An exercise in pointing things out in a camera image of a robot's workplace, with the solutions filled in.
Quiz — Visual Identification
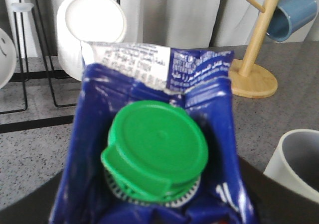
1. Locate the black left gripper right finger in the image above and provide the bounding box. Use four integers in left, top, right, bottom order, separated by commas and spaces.
239, 157, 319, 224

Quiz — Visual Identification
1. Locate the blue white milk carton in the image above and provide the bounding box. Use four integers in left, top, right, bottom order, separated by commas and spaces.
49, 41, 259, 224

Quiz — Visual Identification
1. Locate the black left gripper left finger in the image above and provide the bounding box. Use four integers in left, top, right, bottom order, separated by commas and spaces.
0, 171, 63, 224

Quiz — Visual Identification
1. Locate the white smiley face mug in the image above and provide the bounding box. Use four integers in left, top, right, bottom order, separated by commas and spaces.
0, 29, 17, 88

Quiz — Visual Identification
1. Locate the blue mug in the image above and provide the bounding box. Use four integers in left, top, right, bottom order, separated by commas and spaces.
266, 0, 318, 42

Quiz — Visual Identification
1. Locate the grey white curtain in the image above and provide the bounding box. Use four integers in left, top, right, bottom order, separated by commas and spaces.
0, 0, 319, 59

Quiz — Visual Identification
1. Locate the wooden mug tree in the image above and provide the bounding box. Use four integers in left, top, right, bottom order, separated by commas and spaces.
229, 0, 279, 99

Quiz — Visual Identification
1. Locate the white ribbed mug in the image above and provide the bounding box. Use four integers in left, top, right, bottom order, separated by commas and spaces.
56, 0, 127, 80

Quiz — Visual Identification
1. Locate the white HOME mug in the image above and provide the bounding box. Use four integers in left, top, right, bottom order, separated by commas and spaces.
264, 129, 319, 203

